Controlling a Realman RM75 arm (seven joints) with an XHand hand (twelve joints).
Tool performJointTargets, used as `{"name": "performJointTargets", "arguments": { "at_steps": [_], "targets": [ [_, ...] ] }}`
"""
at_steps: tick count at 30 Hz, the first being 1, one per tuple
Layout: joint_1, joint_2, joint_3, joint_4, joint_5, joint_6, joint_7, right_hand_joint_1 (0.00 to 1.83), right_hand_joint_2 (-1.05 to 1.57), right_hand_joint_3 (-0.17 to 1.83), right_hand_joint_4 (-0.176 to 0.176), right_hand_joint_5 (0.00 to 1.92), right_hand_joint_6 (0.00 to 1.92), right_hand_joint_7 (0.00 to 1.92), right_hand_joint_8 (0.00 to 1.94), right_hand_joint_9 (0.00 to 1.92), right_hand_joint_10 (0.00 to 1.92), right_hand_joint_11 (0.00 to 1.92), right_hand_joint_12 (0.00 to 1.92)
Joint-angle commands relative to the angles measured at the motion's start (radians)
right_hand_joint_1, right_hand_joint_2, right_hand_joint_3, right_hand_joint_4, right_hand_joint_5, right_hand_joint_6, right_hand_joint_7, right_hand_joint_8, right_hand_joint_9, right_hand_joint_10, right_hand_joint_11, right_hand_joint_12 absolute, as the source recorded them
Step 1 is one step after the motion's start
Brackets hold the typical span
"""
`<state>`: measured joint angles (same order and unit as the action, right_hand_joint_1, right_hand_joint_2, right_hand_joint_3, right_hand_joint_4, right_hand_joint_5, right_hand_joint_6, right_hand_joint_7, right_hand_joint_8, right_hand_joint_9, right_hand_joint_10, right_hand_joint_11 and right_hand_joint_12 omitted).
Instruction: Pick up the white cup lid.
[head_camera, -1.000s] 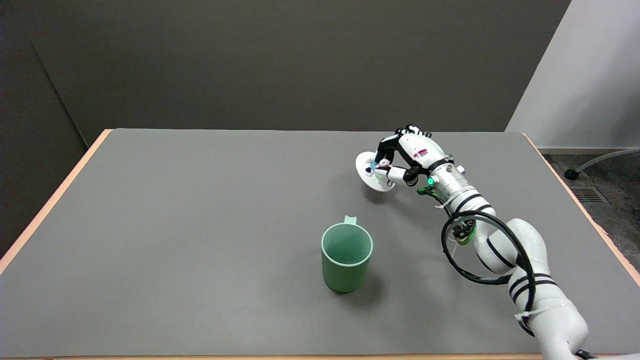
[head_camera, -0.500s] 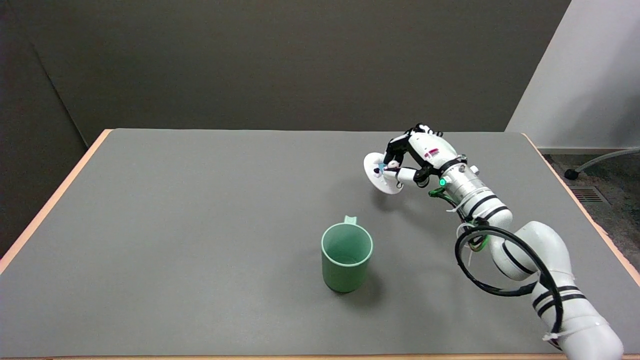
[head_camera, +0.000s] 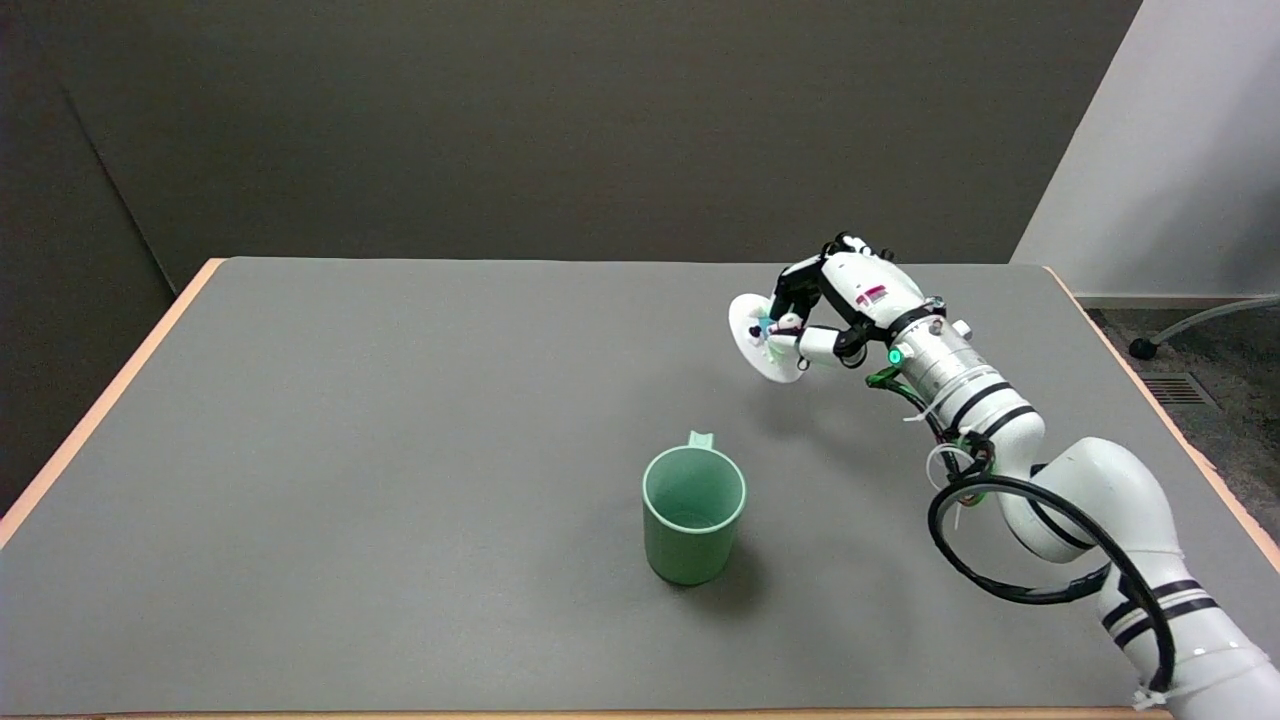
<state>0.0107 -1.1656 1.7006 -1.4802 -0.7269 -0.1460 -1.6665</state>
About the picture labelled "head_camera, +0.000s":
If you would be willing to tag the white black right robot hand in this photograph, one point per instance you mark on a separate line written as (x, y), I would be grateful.
(865, 285)

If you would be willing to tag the white cup lid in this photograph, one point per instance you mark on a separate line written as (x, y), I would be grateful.
(748, 325)

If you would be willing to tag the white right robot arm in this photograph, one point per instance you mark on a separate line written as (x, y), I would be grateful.
(1090, 490)

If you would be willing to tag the green plastic cup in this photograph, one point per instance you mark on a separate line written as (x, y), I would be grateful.
(690, 545)

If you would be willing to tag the floor vent grille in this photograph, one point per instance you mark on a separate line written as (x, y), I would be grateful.
(1178, 390)

